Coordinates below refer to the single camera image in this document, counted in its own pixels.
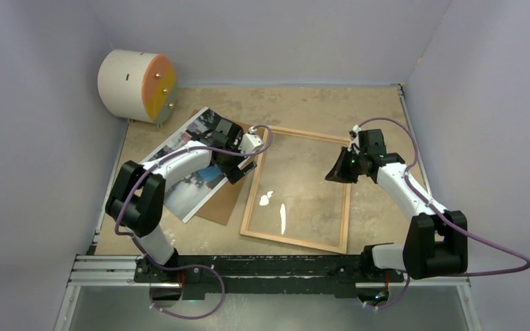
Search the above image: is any wooden picture frame with glass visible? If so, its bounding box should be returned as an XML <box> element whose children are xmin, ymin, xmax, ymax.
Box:
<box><xmin>240</xmin><ymin>126</ymin><xmax>351</xmax><ymax>254</ymax></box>

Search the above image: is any glossy printed photo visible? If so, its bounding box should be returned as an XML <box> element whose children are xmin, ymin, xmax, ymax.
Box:
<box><xmin>139</xmin><ymin>106</ymin><xmax>259</xmax><ymax>224</ymax></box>

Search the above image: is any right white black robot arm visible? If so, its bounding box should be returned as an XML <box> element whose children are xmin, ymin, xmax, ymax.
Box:
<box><xmin>325</xmin><ymin>129</ymin><xmax>468</xmax><ymax>281</ymax></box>

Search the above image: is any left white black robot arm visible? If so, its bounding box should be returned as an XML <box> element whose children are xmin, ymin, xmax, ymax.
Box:
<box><xmin>105</xmin><ymin>119</ymin><xmax>265</xmax><ymax>282</ymax></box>

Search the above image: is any brown cardboard backing board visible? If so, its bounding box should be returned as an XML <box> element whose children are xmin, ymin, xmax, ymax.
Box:
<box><xmin>182</xmin><ymin>108</ymin><xmax>256</xmax><ymax>225</ymax></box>

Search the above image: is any white cylindrical drum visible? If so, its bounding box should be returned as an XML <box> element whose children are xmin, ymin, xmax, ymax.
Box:
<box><xmin>97</xmin><ymin>50</ymin><xmax>177</xmax><ymax>126</ymax></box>

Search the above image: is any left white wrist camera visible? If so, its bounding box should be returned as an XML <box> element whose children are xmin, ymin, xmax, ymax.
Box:
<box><xmin>239</xmin><ymin>127</ymin><xmax>264</xmax><ymax>155</ymax></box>

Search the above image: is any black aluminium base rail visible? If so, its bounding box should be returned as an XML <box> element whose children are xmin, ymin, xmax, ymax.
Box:
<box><xmin>69</xmin><ymin>254</ymin><xmax>469</xmax><ymax>305</ymax></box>

